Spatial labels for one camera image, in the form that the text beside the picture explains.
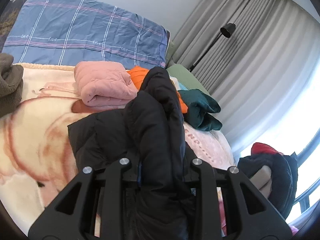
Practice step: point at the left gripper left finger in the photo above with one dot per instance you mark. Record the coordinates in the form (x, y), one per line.
(91, 206)

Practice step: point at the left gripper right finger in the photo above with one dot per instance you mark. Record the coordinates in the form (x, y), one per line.
(226, 205)

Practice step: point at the black puffer jacket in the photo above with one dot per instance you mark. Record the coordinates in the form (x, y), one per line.
(149, 127)

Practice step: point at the navy and red clothes pile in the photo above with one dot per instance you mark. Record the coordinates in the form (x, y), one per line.
(274, 174)

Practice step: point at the cream pig blanket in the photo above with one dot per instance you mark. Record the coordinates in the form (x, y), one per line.
(37, 161)

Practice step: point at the dark teal velvet garment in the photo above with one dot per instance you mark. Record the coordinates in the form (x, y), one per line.
(200, 109)

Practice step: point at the pink folded jacket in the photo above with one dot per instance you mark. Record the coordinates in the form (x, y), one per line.
(104, 85)

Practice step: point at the grey curtain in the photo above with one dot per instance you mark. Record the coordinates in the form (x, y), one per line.
(253, 56)

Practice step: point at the orange folded jacket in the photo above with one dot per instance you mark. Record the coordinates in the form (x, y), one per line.
(137, 76)

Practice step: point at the green pillow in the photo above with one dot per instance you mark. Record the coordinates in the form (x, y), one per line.
(186, 78)

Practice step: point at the olive fleece folded garment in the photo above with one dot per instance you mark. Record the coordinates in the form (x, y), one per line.
(11, 85)

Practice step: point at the blue plaid sheet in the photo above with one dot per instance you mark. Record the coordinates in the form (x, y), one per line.
(66, 32)

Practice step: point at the dark patterned quilt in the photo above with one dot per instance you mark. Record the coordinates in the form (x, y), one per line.
(8, 18)

